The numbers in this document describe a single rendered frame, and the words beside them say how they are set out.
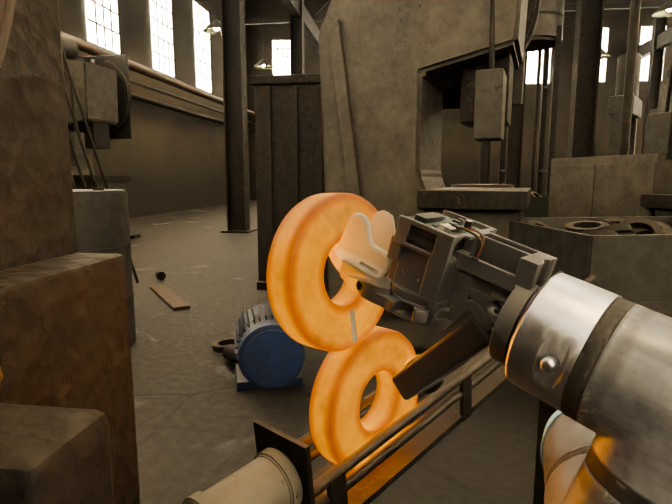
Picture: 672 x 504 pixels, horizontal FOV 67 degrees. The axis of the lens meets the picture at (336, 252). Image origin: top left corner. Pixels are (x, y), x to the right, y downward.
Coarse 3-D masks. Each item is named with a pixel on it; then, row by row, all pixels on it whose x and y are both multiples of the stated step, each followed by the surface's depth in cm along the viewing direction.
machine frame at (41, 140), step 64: (0, 128) 45; (64, 128) 53; (0, 192) 45; (64, 192) 53; (0, 256) 45; (64, 256) 53; (0, 320) 38; (64, 320) 45; (128, 320) 56; (64, 384) 46; (128, 384) 56; (128, 448) 57
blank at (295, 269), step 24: (288, 216) 47; (312, 216) 46; (336, 216) 48; (288, 240) 45; (312, 240) 46; (336, 240) 49; (288, 264) 44; (312, 264) 46; (288, 288) 45; (312, 288) 47; (288, 312) 45; (312, 312) 47; (336, 312) 49; (360, 312) 52; (312, 336) 47; (336, 336) 49; (360, 336) 52
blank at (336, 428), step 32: (352, 352) 52; (384, 352) 55; (320, 384) 52; (352, 384) 52; (384, 384) 59; (320, 416) 51; (352, 416) 52; (384, 416) 58; (320, 448) 53; (352, 448) 53
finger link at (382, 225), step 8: (376, 216) 49; (384, 216) 48; (392, 216) 48; (376, 224) 49; (384, 224) 48; (392, 224) 48; (376, 232) 49; (384, 232) 49; (392, 232) 48; (376, 240) 49; (384, 240) 49; (384, 248) 49; (392, 280) 47
